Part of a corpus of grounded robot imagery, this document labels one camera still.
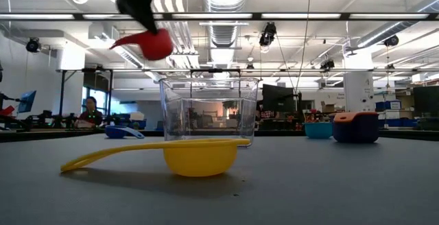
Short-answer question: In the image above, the silver ventilation duct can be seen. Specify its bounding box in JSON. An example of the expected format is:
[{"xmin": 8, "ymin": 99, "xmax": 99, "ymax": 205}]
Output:
[{"xmin": 202, "ymin": 0, "xmax": 250, "ymax": 64}]

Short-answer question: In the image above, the red measuring cup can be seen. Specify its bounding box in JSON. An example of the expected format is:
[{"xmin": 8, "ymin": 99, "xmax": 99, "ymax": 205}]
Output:
[{"xmin": 108, "ymin": 28, "xmax": 175, "ymax": 61}]

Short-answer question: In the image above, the black monitor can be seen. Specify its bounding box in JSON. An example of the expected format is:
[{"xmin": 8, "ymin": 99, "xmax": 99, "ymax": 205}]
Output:
[{"xmin": 262, "ymin": 84, "xmax": 296, "ymax": 113}]

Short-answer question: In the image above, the person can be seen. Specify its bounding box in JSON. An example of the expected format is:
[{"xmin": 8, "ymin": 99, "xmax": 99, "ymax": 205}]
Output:
[{"xmin": 75, "ymin": 96, "xmax": 104, "ymax": 129}]

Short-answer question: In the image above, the black metal gantry frame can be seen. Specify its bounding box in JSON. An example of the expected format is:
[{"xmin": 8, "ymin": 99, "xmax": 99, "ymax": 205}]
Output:
[{"xmin": 56, "ymin": 67, "xmax": 114, "ymax": 130}]

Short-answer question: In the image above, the orange measuring cup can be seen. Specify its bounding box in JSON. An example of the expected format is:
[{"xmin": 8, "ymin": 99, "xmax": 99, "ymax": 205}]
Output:
[{"xmin": 333, "ymin": 111, "xmax": 379, "ymax": 123}]

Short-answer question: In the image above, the blue measuring cup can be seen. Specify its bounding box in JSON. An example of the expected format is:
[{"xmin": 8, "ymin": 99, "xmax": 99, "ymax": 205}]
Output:
[{"xmin": 104, "ymin": 125, "xmax": 145, "ymax": 140}]

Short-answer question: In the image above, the clear plastic basket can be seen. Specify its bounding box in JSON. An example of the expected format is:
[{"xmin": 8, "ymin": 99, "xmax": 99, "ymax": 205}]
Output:
[{"xmin": 158, "ymin": 77, "xmax": 260, "ymax": 149}]

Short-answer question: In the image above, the blue storage bin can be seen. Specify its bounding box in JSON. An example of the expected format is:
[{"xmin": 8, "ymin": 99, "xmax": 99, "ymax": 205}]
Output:
[{"xmin": 375, "ymin": 100, "xmax": 402, "ymax": 112}]

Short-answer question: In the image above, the yellow measuring cup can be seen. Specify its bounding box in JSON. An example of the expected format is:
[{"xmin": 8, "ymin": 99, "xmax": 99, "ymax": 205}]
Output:
[{"xmin": 60, "ymin": 138, "xmax": 251, "ymax": 178}]

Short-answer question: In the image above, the black table frame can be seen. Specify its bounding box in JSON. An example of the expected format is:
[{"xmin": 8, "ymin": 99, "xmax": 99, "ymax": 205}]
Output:
[{"xmin": 0, "ymin": 128, "xmax": 439, "ymax": 143}]

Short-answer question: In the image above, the purple measuring cup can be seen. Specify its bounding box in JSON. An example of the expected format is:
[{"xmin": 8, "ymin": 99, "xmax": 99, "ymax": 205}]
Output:
[{"xmin": 332, "ymin": 113, "xmax": 380, "ymax": 144}]

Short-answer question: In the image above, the blue screen monitor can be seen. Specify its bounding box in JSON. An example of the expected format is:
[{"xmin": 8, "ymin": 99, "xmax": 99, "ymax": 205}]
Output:
[{"xmin": 17, "ymin": 90, "xmax": 37, "ymax": 114}]

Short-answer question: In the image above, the teal measuring cup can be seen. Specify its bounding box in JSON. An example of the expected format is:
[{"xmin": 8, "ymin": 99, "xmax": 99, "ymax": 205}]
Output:
[{"xmin": 303, "ymin": 121, "xmax": 333, "ymax": 139}]

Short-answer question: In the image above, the large dark screen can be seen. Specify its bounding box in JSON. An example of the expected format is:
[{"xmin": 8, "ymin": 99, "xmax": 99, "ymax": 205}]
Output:
[{"xmin": 413, "ymin": 86, "xmax": 439, "ymax": 118}]

